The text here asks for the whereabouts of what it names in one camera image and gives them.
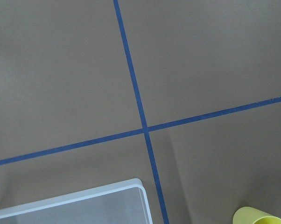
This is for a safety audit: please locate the yellow plastic cup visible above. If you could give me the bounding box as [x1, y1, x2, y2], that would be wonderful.
[232, 207, 281, 224]

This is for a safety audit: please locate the translucent white plastic bin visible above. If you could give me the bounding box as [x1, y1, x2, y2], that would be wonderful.
[0, 178, 153, 224]

